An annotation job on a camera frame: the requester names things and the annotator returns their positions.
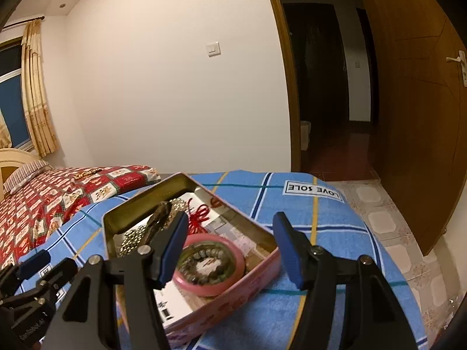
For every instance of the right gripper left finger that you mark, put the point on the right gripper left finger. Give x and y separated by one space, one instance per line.
87 317

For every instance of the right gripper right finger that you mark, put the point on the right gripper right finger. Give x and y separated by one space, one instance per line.
373 317

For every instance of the red teddy bear bedspread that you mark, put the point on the red teddy bear bedspread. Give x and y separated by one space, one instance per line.
31 215

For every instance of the pink metal tin box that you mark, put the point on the pink metal tin box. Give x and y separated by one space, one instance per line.
233 298

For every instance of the striped pillow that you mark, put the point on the striped pillow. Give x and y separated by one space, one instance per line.
24 174

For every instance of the printed paper leaflet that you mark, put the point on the printed paper leaflet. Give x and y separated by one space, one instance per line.
175 306

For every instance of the cream wooden headboard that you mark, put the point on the cream wooden headboard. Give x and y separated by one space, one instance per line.
10 160

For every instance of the yellow patterned left curtain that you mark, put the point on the yellow patterned left curtain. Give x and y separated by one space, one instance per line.
5 138

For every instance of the yellow patterned curtain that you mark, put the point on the yellow patterned curtain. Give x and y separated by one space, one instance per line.
5 138
35 104

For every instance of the yellow patterned right curtain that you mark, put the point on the yellow patterned right curtain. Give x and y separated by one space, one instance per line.
35 104

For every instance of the window with blue blind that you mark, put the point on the window with blue blind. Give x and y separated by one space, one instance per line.
11 99

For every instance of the brown wooden door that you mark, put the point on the brown wooden door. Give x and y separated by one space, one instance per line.
421 142

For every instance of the wooden door frame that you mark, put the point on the wooden door frame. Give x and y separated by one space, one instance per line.
291 83

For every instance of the silver door handle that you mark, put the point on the silver door handle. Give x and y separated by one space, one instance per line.
461 60

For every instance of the white wall switch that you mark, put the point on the white wall switch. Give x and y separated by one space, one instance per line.
213 49

